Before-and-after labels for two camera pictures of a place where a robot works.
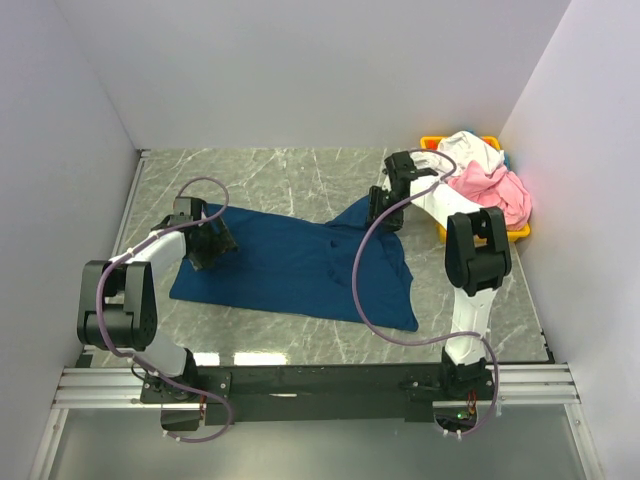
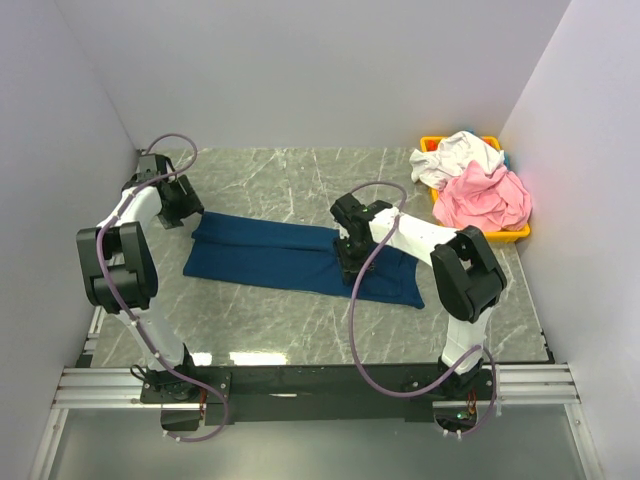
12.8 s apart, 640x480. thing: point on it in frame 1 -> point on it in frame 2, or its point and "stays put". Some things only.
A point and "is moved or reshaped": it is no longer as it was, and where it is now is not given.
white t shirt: (464, 146) stays put
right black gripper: (374, 204) -> (347, 264)
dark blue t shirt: (285, 260) is moved or reshaped
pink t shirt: (502, 189) stays put
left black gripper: (222, 242) -> (190, 203)
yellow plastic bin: (431, 143) stays put
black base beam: (303, 394) stays put
